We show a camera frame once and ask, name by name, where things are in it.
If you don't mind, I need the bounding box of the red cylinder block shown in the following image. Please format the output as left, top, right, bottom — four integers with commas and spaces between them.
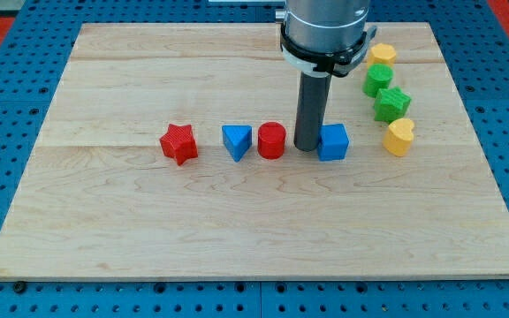
257, 122, 286, 160

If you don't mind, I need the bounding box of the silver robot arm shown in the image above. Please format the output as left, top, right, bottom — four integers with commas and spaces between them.
280, 0, 377, 78

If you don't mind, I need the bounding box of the blue triangle block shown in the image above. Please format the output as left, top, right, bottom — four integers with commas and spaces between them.
222, 125, 252, 163

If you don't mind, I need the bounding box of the red star block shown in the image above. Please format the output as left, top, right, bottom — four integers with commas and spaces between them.
159, 124, 198, 166

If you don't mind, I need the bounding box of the blue cube block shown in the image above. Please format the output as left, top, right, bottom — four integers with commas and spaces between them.
317, 124, 350, 161

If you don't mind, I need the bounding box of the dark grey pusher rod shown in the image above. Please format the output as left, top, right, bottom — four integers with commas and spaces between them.
293, 73, 331, 152

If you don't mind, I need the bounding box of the yellow heart block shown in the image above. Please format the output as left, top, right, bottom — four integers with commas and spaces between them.
382, 117, 415, 157

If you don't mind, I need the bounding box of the green star block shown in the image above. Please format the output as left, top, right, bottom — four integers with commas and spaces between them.
373, 87, 412, 124

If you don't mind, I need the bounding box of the green cylinder block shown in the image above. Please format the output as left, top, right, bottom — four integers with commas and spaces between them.
362, 64, 394, 97

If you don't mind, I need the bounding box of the light wooden board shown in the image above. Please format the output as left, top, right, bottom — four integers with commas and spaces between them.
0, 22, 509, 282

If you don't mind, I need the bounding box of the yellow hexagon block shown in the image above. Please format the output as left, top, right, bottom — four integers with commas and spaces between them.
367, 43, 398, 68

